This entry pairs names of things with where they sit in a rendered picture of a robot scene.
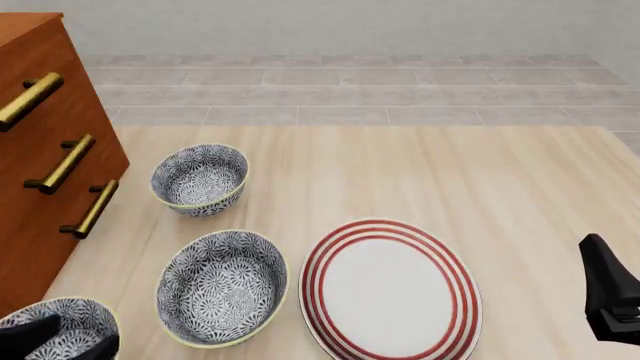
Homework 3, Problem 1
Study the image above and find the wooden cabinet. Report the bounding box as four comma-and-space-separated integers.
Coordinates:
0, 12, 131, 320

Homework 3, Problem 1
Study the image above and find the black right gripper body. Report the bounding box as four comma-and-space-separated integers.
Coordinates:
584, 303, 640, 345

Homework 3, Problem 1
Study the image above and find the patterned black white bowl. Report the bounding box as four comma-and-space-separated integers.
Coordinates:
0, 297, 122, 360
155, 228, 291, 351
150, 143, 250, 219

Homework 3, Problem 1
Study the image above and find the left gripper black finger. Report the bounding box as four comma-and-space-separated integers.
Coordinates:
87, 333, 122, 360
0, 313, 63, 360

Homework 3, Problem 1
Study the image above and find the white plate with red rings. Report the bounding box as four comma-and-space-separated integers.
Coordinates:
298, 218, 484, 360

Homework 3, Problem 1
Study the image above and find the brass drawer handle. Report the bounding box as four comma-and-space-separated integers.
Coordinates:
23, 133, 97, 195
0, 72, 65, 133
59, 179, 120, 240

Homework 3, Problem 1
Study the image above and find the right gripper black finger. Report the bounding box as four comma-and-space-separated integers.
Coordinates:
577, 233, 640, 311

